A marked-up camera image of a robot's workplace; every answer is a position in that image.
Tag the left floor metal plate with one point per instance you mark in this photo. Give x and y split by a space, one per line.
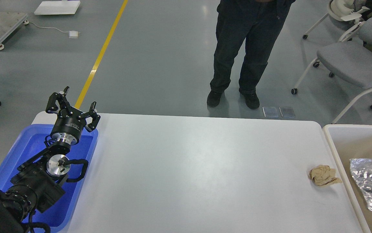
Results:
270 112

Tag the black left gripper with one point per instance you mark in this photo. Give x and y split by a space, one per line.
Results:
68 127

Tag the person in dark clothes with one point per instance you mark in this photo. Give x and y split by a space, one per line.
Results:
256 24

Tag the white power adapter with cable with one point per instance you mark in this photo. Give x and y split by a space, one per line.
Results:
71 33

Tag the white flat board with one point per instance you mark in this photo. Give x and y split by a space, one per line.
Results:
62 7

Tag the crumpled brown paper ball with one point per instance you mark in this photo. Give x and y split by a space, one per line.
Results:
324 175

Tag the right floor metal plate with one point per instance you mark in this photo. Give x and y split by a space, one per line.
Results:
287 112

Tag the white rolling chair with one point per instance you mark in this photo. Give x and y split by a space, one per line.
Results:
345 13

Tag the blue plastic bin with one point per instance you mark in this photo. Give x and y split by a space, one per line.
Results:
31 141

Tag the floor metal plate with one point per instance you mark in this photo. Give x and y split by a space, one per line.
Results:
287 112
270 112

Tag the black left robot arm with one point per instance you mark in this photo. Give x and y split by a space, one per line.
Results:
39 182

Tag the white plastic bin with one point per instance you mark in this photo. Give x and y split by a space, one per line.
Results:
348 142

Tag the grey chair white frame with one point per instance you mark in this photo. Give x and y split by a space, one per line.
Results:
349 61

